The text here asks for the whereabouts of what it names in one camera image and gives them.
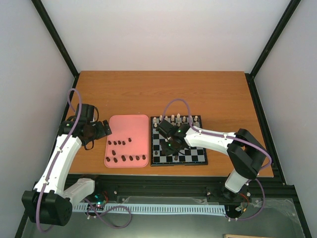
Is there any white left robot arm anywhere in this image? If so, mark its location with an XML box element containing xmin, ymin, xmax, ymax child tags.
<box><xmin>22</xmin><ymin>120</ymin><xmax>112</xmax><ymax>226</ymax></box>

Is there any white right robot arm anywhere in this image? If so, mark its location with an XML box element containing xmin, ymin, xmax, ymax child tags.
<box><xmin>156</xmin><ymin>123</ymin><xmax>272</xmax><ymax>193</ymax></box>

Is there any black grey chess board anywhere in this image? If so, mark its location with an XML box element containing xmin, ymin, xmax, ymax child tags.
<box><xmin>151</xmin><ymin>117</ymin><xmax>208</xmax><ymax>167</ymax></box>

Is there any green led circuit board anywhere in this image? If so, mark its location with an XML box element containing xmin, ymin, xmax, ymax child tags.
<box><xmin>94</xmin><ymin>192</ymin><xmax>108</xmax><ymax>208</ymax></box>

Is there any pink silicone tray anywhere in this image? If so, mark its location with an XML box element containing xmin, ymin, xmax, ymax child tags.
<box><xmin>104</xmin><ymin>115</ymin><xmax>150</xmax><ymax>168</ymax></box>

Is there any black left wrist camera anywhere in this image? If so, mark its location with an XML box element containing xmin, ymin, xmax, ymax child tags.
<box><xmin>75</xmin><ymin>104</ymin><xmax>99</xmax><ymax>122</ymax></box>

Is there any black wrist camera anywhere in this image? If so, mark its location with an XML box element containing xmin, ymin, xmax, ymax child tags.
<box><xmin>156</xmin><ymin>119</ymin><xmax>177</xmax><ymax>139</ymax></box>
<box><xmin>75</xmin><ymin>104</ymin><xmax>99</xmax><ymax>122</ymax></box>

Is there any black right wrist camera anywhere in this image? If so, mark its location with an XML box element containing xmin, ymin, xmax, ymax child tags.
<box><xmin>156</xmin><ymin>119</ymin><xmax>177</xmax><ymax>139</ymax></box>

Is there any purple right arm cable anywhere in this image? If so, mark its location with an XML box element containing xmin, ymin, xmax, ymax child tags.
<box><xmin>164</xmin><ymin>98</ymin><xmax>272</xmax><ymax>177</ymax></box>

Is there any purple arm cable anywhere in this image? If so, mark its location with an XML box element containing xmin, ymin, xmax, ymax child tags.
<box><xmin>36</xmin><ymin>88</ymin><xmax>83</xmax><ymax>233</ymax></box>
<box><xmin>164</xmin><ymin>98</ymin><xmax>272</xmax><ymax>177</ymax></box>

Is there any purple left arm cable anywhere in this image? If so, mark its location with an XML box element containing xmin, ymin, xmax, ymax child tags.
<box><xmin>36</xmin><ymin>88</ymin><xmax>83</xmax><ymax>233</ymax></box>

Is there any black aluminium frame rail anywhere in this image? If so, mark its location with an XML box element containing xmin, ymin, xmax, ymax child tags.
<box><xmin>66</xmin><ymin>173</ymin><xmax>297</xmax><ymax>205</ymax></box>

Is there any light blue cable duct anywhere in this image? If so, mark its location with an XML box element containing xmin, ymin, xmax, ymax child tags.
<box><xmin>72</xmin><ymin>202</ymin><xmax>226</xmax><ymax>216</ymax></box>

